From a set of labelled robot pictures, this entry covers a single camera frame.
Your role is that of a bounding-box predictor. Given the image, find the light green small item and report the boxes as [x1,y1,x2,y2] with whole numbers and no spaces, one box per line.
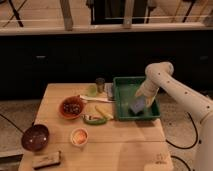
[87,85,97,97]

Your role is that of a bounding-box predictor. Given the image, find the green plastic tray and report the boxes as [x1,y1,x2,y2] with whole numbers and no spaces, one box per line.
[113,76,160,121]

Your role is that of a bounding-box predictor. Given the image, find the small orange cup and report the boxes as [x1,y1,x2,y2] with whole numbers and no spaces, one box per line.
[70,128,88,148]

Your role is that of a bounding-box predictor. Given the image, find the black floor cable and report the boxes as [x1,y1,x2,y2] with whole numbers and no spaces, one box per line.
[165,112,200,150]

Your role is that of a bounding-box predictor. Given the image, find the green toy vegetable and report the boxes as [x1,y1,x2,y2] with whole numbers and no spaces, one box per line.
[83,115,107,125]

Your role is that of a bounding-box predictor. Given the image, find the yellow banana toy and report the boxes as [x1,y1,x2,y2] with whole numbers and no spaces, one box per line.
[95,106,114,120]

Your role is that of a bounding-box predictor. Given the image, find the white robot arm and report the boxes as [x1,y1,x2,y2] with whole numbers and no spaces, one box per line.
[135,62,213,171]

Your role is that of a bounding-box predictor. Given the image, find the dark eraser block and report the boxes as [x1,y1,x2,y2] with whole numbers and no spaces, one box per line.
[32,151,61,170]

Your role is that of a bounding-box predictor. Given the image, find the grey small packet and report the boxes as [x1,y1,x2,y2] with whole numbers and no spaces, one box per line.
[106,83,114,100]

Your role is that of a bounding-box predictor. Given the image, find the dark spice jar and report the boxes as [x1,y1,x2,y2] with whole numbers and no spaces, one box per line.
[95,78,105,93]

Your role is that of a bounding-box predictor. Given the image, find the white handled knife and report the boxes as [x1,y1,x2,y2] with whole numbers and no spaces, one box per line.
[80,95,114,103]

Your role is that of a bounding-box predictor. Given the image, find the orange bowl with food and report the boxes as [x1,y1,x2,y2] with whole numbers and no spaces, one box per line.
[59,96,84,120]

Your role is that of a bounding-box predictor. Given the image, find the dark purple bowl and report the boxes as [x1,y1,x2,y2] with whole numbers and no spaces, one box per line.
[21,124,50,152]

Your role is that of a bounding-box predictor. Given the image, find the wooden table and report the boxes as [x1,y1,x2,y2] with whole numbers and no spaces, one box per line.
[19,83,173,171]

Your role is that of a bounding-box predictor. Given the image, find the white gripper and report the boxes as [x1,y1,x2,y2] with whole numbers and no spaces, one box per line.
[135,81,158,107]

